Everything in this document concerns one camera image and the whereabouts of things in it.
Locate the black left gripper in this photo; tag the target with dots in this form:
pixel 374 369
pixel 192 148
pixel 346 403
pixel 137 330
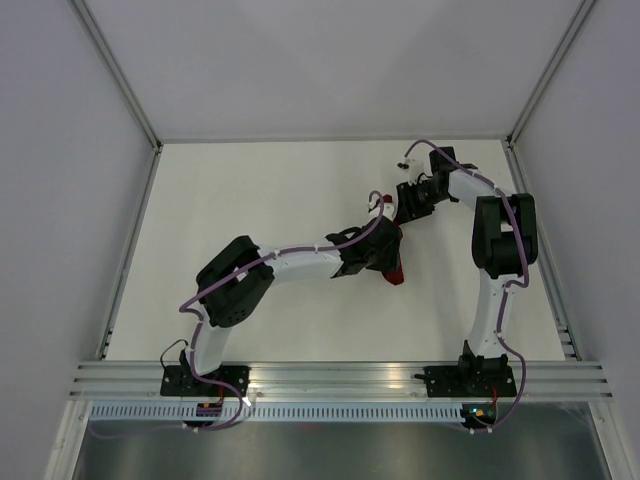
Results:
pixel 389 263

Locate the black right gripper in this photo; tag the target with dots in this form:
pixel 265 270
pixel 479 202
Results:
pixel 409 211

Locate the dark red cloth napkin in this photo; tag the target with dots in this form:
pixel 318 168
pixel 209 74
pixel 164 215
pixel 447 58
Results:
pixel 389 261

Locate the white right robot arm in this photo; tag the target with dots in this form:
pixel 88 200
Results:
pixel 504 244

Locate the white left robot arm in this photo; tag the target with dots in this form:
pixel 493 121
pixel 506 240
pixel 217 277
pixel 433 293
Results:
pixel 231 286

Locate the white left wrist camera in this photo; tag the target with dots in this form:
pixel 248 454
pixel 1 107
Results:
pixel 382 205

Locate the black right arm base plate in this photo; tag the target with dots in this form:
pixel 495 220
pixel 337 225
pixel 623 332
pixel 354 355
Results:
pixel 453 382

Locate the aluminium front rail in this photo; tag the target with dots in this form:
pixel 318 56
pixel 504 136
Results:
pixel 541 381

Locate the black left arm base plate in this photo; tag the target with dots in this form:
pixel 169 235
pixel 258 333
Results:
pixel 227 381

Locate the aluminium right frame post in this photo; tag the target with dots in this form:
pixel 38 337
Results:
pixel 561 51

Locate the aluminium frame post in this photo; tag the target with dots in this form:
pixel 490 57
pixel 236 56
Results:
pixel 561 51
pixel 89 23

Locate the white slotted cable duct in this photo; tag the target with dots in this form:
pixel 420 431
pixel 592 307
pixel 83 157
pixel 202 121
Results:
pixel 269 411

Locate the aluminium left frame post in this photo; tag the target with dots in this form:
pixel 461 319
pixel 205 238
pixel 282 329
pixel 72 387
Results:
pixel 89 23

